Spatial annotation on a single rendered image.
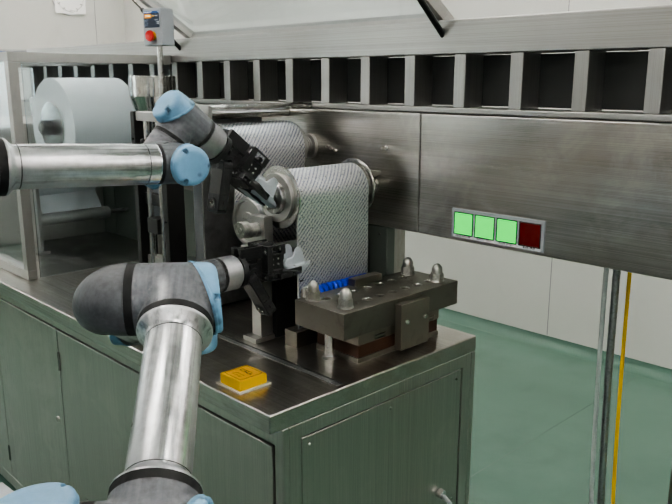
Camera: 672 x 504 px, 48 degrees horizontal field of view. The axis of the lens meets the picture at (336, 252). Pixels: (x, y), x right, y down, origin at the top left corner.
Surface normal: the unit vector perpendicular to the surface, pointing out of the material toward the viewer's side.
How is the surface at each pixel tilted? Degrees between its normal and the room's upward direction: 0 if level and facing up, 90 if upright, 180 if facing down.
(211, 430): 90
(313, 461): 90
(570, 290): 90
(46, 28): 90
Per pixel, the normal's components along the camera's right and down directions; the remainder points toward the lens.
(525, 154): -0.72, 0.16
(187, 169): 0.58, 0.18
